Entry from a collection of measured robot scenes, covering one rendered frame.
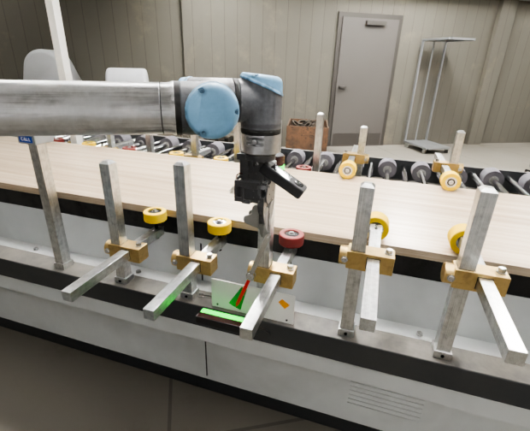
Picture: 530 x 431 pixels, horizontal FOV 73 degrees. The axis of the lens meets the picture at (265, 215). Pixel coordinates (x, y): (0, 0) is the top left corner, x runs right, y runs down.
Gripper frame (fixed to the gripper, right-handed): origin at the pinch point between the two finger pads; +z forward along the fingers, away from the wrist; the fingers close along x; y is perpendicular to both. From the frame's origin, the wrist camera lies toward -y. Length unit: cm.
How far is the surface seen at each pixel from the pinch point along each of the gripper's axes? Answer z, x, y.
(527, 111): 38, -796, -304
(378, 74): -23, -621, -8
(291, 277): 15.1, -5.3, -6.3
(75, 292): 18, 17, 47
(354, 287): 14.9, -6.0, -23.0
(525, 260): 11, -31, -69
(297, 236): 10.5, -21.3, -3.7
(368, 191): -11.9, -6.0, -22.8
